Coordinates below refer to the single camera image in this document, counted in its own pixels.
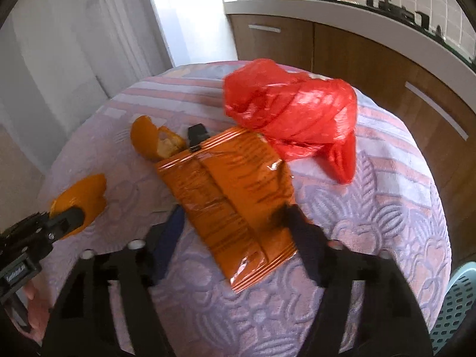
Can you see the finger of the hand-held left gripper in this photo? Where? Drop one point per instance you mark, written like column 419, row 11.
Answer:
column 67, row 221

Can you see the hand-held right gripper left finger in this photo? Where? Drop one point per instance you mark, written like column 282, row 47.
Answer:
column 169, row 238

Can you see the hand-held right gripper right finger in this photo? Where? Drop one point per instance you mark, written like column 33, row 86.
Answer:
column 305, row 238

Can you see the curved orange peel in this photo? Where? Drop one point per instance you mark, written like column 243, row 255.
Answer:
column 87, row 193

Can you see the orange snack packet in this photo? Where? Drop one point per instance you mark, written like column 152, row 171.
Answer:
column 223, row 200

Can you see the teal plastic basket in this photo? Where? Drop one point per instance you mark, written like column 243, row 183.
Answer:
column 457, row 305

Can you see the person's left hand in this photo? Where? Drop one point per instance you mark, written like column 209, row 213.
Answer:
column 37, row 312

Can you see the pink patterned blanket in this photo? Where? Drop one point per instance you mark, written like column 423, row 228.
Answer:
column 372, row 230

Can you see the folded orange peel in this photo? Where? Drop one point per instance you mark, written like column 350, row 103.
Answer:
column 143, row 137

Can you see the black clip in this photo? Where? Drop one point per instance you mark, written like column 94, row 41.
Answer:
column 196, row 135

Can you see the red plastic bag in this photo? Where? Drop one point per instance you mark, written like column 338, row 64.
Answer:
column 290, row 111

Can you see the black gas stove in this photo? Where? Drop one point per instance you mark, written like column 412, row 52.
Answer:
column 401, row 11

